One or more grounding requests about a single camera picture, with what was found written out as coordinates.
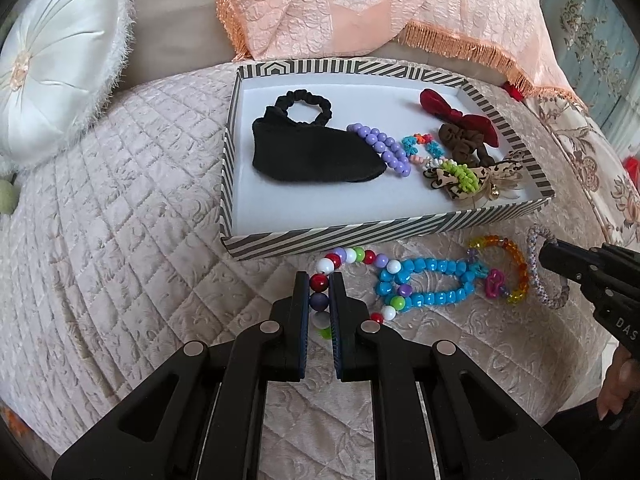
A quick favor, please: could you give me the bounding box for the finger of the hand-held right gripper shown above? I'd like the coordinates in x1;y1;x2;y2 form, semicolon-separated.
539;246;601;287
547;239;608;262

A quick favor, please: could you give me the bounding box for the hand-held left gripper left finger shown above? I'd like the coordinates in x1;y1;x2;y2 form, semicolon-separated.
51;271;311;480

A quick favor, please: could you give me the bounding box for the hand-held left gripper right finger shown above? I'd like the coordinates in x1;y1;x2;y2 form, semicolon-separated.
327;271;586;480

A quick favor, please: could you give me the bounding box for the lilac spiral hair tie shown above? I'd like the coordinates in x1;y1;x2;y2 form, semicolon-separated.
526;225;572;309

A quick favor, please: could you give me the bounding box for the rainbow translucent bead bracelet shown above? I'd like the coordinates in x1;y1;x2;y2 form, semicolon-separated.
468;235;531;307

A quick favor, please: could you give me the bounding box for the multicoloured large bead necklace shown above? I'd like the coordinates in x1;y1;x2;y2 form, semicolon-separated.
310;246;408;342

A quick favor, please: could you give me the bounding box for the leopard print bow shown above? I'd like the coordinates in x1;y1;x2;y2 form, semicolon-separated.
424;147;526;204

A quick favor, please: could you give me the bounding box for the blue bead bracelet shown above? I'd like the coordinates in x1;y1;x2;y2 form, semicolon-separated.
375;257;488;311

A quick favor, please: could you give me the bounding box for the green hair tie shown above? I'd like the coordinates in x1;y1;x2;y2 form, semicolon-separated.
440;160;478;192

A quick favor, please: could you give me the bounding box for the striped cardboard box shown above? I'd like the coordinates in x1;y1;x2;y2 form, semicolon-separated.
220;58;555;261

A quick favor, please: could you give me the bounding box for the brown scrunchie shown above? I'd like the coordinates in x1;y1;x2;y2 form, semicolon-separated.
438;123;493;168

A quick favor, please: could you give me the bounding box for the red bow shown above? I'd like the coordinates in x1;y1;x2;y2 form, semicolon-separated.
419;88;501;149

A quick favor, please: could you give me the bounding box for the small colourful bead bracelet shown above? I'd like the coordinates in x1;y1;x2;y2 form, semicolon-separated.
401;132;446;171

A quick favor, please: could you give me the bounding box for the black knit headband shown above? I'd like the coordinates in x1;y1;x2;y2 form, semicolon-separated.
251;106;388;183

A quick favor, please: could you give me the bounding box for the purple bead bracelet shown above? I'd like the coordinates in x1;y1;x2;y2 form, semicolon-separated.
346;122;412;180

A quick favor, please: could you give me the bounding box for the black scrunchie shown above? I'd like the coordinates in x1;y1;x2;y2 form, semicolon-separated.
272;88;333;128

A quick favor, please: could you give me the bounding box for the person's right hand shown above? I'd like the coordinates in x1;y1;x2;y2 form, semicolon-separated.
597;347;640;421

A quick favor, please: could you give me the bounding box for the beige floral fabric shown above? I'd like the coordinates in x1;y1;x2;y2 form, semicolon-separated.
522;92;640;261

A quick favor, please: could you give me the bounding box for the teal floral fabric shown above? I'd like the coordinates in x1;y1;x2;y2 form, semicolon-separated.
530;0;640;131

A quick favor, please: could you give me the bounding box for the orange object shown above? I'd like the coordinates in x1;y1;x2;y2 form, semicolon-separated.
0;405;26;441

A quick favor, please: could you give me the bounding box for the peach fringed pillow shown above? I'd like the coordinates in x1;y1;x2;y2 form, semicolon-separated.
207;0;588;111

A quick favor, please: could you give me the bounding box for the green plush ball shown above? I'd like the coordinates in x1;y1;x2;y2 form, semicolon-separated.
0;177;18;216

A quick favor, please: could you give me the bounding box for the white round satin cushion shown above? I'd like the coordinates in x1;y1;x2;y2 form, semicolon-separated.
0;0;137;168

